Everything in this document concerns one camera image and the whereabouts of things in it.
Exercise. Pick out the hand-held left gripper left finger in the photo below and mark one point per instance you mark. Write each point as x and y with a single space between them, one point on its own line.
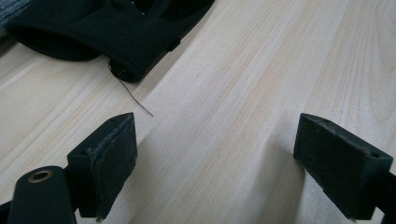
106 161

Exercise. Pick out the black glove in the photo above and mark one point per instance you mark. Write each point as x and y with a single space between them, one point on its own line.
124 31

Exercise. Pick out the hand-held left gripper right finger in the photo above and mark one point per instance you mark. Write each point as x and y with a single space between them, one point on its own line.
339 168

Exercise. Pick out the grey knitted mitten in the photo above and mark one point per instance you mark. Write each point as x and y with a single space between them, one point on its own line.
9 12

